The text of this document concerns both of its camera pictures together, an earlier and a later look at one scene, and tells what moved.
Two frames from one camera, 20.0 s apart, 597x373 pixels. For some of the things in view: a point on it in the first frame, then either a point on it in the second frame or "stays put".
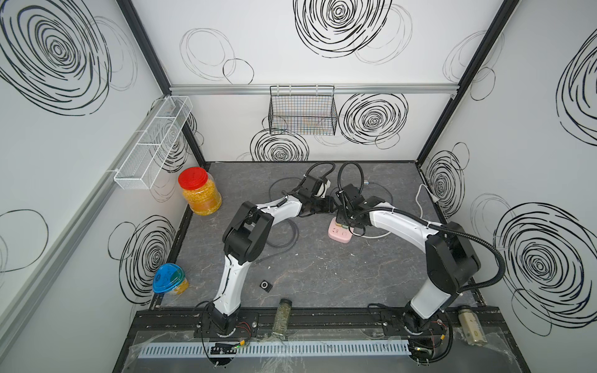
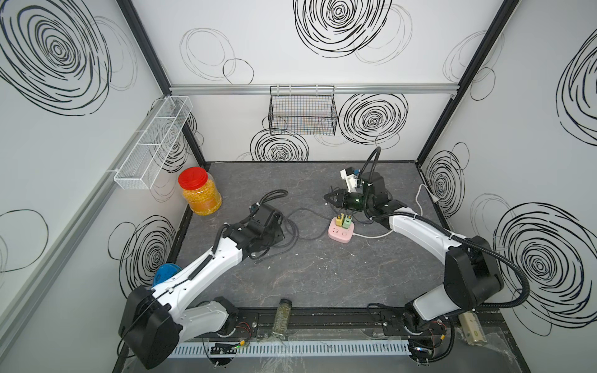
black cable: x=278 y=180 -> x=312 y=237
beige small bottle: x=473 y=329 stays put
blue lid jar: x=169 y=278 stays put
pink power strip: x=338 y=233 stays put
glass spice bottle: x=281 y=325 stays put
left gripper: x=328 y=207 -> x=280 y=235
